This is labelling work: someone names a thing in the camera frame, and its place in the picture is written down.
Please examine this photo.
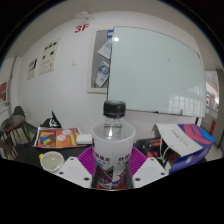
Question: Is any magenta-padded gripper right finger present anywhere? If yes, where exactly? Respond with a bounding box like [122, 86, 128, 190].
[124, 147, 169, 189]

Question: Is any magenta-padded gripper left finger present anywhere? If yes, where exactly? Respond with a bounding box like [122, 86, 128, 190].
[54, 146, 98, 189]

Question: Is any clear black-capped water bottle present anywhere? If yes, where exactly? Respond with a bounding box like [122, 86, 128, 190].
[90, 99, 137, 190]

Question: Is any black and red tool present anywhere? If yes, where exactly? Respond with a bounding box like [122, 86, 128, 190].
[134, 137, 168, 164]

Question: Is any small flat white box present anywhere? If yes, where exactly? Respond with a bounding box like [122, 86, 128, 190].
[75, 133, 93, 146]

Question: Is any colourful orange book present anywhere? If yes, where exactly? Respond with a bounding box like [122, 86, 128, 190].
[33, 126, 87, 149]

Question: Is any blue and white paper bag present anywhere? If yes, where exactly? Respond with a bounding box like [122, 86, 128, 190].
[151, 123, 216, 175]

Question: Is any black bag with white print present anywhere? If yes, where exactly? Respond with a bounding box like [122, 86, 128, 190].
[40, 110, 63, 129]

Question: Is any round wooden side table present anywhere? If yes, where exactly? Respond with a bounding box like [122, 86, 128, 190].
[0, 114, 29, 158]

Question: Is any dark chair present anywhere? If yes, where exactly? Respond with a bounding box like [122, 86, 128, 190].
[12, 105, 26, 118]

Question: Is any whiteboard on stand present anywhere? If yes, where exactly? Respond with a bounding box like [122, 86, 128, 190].
[107, 26, 208, 118]

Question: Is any grey pinboard with papers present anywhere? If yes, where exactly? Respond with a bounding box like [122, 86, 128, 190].
[87, 29, 115, 94]

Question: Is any red framed wall poster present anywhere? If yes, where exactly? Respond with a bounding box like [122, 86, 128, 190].
[0, 81, 8, 106]

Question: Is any small white wall poster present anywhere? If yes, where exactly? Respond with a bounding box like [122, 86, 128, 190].
[26, 57, 38, 81]

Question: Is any large white wall poster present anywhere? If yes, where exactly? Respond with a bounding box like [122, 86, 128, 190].
[38, 37, 62, 76]

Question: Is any red wall floor sign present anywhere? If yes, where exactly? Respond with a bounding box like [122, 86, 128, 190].
[73, 23, 91, 34]

